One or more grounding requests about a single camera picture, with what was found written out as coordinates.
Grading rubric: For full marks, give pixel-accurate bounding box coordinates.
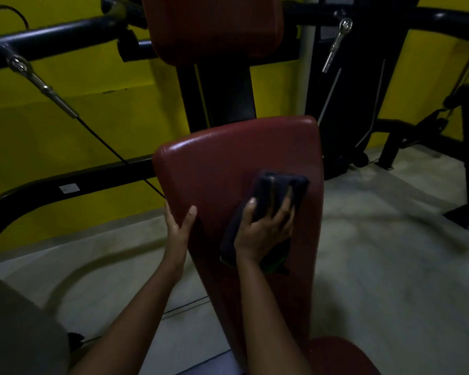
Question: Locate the person's left hand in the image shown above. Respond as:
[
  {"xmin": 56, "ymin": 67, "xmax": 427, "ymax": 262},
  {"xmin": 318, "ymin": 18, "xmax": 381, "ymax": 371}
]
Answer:
[{"xmin": 161, "ymin": 202, "xmax": 199, "ymax": 272}]

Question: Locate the person's right hand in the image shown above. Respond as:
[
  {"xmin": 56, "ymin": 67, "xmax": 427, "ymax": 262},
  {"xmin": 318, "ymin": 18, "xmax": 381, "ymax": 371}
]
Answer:
[{"xmin": 233, "ymin": 195, "xmax": 297, "ymax": 266}]

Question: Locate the dark grey green cloth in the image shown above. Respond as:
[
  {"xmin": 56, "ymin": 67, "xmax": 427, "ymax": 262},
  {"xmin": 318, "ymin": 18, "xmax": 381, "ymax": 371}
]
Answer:
[{"xmin": 220, "ymin": 170, "xmax": 310, "ymax": 276}]

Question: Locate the maroon padded backrest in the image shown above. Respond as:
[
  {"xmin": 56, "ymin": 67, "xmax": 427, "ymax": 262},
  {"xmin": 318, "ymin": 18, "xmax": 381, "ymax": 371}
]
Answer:
[{"xmin": 0, "ymin": 0, "xmax": 469, "ymax": 375}]

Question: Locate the person's left forearm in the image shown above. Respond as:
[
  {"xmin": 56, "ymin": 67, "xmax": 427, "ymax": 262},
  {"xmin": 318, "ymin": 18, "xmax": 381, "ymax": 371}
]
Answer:
[{"xmin": 68, "ymin": 261, "xmax": 188, "ymax": 375}]

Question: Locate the person's right forearm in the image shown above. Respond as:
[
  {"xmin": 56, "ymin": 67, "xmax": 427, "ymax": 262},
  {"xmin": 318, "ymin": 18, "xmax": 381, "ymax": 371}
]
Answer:
[{"xmin": 236, "ymin": 255, "xmax": 313, "ymax": 375}]

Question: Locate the black white weight stack tower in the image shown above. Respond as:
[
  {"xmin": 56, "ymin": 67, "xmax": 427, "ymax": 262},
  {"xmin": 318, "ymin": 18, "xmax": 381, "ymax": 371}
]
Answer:
[{"xmin": 297, "ymin": 0, "xmax": 421, "ymax": 180}]

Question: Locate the grey weight stack tower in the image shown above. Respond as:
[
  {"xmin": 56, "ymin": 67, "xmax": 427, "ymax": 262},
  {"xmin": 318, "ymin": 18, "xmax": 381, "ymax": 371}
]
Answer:
[{"xmin": 0, "ymin": 269, "xmax": 71, "ymax": 375}]

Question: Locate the black cable with steel clip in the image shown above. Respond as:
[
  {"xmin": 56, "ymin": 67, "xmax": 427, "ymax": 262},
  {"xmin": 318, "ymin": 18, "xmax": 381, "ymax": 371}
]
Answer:
[
  {"xmin": 321, "ymin": 17, "xmax": 354, "ymax": 74},
  {"xmin": 6, "ymin": 54, "xmax": 167, "ymax": 199}
]

